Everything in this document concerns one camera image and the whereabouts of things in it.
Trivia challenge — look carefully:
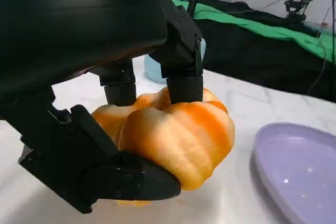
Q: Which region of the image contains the pale green mug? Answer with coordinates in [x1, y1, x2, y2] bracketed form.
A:
[144, 37, 207, 83]

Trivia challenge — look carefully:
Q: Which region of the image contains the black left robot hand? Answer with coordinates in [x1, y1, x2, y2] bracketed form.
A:
[0, 0, 205, 215]

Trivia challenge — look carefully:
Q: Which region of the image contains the thin grey cable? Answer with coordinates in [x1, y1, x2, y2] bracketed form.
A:
[306, 31, 329, 96]

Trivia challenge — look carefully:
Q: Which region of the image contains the lilac plate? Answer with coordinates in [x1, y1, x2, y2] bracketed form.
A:
[251, 122, 336, 224]

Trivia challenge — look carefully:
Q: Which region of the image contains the green cloth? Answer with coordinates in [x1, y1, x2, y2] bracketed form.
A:
[170, 0, 336, 65]

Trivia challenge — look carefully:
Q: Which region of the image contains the black cloth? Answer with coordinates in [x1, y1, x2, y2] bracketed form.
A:
[157, 0, 336, 103]

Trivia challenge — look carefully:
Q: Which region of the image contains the orange white toy bread roll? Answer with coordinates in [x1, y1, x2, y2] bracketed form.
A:
[90, 86, 236, 205]

